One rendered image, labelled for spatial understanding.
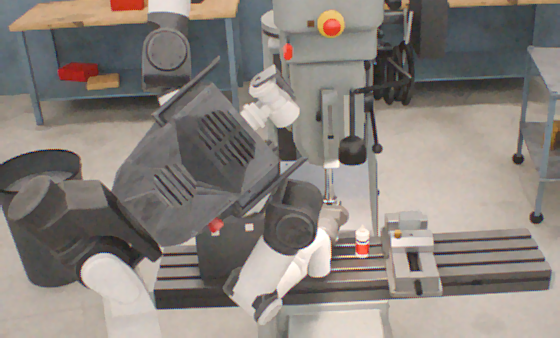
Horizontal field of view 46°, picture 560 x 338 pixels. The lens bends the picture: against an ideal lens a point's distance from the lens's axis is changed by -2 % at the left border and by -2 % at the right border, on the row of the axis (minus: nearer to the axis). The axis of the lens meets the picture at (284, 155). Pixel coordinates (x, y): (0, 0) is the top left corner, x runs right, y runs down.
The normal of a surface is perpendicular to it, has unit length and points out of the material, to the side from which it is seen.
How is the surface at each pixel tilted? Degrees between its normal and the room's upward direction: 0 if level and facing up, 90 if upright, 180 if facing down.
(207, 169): 75
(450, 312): 0
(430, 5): 90
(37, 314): 0
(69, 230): 90
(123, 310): 90
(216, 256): 90
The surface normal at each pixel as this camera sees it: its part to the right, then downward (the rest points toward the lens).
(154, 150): -0.12, 0.18
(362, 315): -0.05, -0.89
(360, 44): 0.01, 0.45
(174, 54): 0.22, -0.03
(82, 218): 0.39, 0.40
